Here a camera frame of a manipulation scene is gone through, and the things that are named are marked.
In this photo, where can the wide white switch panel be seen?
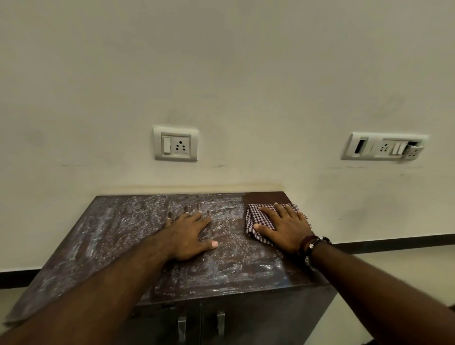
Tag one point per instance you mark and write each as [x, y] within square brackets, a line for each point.
[385, 146]

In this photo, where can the brown wooden cabinet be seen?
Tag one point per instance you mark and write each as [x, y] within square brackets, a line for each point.
[106, 227]

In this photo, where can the person's left forearm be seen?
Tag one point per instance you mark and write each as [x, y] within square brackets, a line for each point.
[89, 298]

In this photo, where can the checkered maroon white cloth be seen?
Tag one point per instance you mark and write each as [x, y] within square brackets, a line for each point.
[254, 220]

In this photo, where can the person's left hand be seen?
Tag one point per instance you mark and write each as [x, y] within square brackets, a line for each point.
[188, 238]

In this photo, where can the person's right hand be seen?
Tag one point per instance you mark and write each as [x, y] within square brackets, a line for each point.
[289, 229]

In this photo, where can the person's right forearm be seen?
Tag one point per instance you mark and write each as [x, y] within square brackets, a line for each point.
[384, 302]

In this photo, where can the small white socket panel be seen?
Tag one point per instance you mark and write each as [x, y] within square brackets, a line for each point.
[176, 144]

